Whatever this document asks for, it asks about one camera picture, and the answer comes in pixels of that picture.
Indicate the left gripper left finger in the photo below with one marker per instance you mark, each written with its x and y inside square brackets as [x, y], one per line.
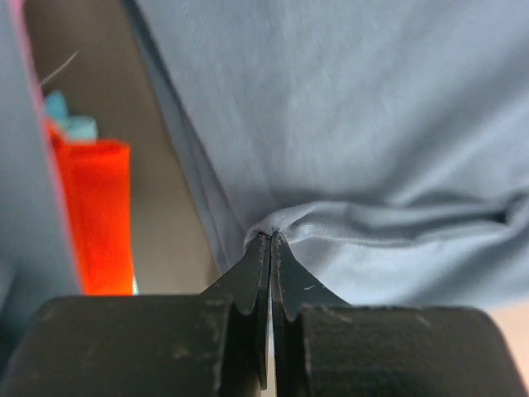
[245, 330]

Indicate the folded grey-blue t shirt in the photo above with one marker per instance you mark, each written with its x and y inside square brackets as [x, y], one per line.
[32, 253]

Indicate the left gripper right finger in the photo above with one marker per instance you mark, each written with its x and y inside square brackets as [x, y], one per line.
[292, 287]

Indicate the folded pink t shirt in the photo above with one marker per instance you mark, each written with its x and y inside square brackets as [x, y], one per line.
[24, 46]

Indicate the folded turquoise t shirt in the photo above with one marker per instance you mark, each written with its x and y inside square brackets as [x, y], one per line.
[78, 128]

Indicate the slate blue t shirt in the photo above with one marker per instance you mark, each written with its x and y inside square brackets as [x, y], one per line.
[386, 140]

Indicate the folded orange t shirt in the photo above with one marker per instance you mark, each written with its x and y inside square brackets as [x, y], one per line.
[95, 177]

